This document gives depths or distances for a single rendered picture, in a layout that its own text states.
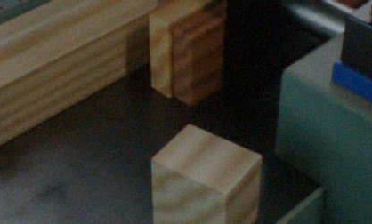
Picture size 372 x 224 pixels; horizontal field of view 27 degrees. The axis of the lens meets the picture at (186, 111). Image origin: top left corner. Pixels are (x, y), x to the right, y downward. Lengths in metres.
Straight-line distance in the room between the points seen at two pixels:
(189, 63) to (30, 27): 0.10
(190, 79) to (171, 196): 0.11
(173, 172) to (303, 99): 0.08
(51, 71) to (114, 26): 0.05
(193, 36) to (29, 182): 0.12
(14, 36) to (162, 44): 0.09
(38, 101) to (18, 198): 0.07
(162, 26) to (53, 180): 0.11
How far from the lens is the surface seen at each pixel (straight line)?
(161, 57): 0.47
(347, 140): 0.40
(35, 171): 0.44
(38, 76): 0.46
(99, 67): 0.49
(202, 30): 0.46
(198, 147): 0.38
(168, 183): 0.38
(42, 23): 0.47
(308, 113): 0.41
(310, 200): 0.43
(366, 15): 0.39
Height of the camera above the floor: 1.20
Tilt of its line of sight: 39 degrees down
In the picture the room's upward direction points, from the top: straight up
